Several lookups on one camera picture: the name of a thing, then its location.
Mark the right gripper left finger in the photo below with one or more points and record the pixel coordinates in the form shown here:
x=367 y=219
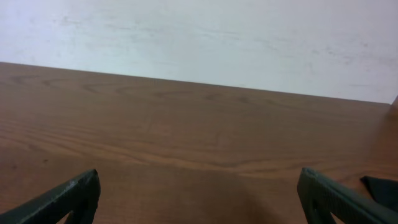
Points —
x=76 y=199

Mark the black garment with logo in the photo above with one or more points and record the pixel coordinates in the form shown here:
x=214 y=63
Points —
x=383 y=191

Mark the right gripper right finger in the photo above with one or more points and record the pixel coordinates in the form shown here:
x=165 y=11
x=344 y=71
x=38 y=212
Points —
x=323 y=198

